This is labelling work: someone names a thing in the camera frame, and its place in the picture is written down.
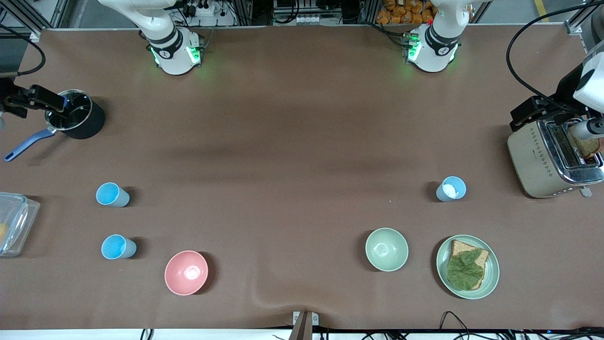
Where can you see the light blue cup with tissue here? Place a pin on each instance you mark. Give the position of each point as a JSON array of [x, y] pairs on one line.
[[448, 191]]

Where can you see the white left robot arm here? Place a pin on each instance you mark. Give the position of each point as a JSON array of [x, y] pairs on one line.
[[434, 47]]

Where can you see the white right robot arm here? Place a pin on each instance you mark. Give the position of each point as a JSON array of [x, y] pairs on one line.
[[170, 45]]

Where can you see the silver beige toaster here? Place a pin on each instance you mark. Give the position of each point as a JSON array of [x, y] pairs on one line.
[[538, 160]]

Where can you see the grey cylindrical rod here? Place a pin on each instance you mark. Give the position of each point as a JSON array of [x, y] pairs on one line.
[[590, 128]]

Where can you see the toasted bread slice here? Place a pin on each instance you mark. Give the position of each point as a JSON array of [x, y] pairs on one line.
[[585, 147]]

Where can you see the crumpled white tissue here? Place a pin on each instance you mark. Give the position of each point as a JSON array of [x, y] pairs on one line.
[[452, 190]]

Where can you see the empty light blue cup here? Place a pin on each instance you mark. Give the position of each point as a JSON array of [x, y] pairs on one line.
[[112, 194], [118, 247]]

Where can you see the clear plastic container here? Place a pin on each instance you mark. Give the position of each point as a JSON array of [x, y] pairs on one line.
[[14, 222]]

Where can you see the brown bread slice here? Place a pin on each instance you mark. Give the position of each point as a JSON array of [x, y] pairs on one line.
[[479, 257]]

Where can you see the bag of orange snacks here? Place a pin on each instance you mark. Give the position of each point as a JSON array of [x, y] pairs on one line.
[[406, 12]]

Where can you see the pale green plate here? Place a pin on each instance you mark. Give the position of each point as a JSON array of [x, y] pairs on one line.
[[490, 274]]

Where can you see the green lettuce leaf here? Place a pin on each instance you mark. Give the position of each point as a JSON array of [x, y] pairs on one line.
[[463, 270]]

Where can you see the white power strip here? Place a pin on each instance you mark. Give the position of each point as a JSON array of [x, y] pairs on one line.
[[200, 9]]

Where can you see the pale green bowl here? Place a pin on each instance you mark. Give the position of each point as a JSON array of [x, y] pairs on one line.
[[387, 249]]

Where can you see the pink bowl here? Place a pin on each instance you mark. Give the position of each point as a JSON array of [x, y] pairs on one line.
[[186, 273]]

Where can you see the brown table mat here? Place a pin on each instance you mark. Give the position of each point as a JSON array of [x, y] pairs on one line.
[[292, 151]]

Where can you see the metal table clamp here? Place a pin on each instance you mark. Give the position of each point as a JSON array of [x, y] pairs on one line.
[[304, 323]]

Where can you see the aluminium frame profile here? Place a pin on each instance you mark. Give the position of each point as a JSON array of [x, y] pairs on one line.
[[583, 19], [33, 14]]

